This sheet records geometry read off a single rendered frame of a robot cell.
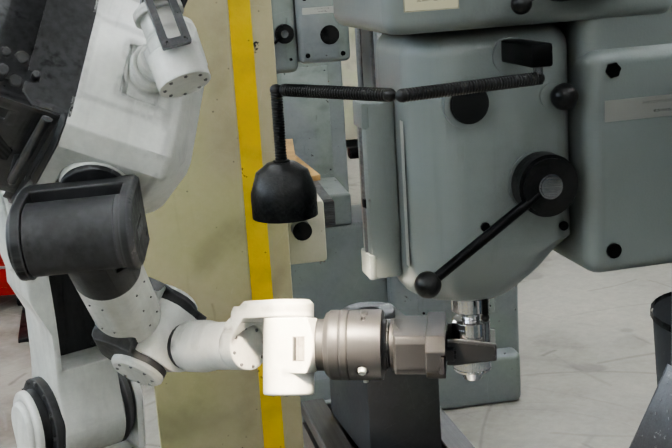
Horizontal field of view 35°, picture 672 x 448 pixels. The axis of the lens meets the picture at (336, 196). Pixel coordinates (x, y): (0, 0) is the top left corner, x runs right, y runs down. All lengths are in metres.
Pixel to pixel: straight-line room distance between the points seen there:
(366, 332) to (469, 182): 0.25
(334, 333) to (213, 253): 1.73
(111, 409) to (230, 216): 1.31
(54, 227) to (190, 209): 1.72
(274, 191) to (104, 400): 0.73
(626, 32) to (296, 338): 0.53
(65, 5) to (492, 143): 0.58
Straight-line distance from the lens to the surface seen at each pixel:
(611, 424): 4.08
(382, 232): 1.25
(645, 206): 1.26
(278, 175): 1.13
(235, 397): 3.17
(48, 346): 1.73
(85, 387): 1.76
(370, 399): 1.67
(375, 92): 1.04
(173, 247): 3.01
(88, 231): 1.28
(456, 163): 1.18
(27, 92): 1.34
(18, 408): 1.79
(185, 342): 1.48
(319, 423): 1.88
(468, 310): 1.31
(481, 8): 1.14
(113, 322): 1.44
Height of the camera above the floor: 1.71
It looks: 13 degrees down
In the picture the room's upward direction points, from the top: 4 degrees counter-clockwise
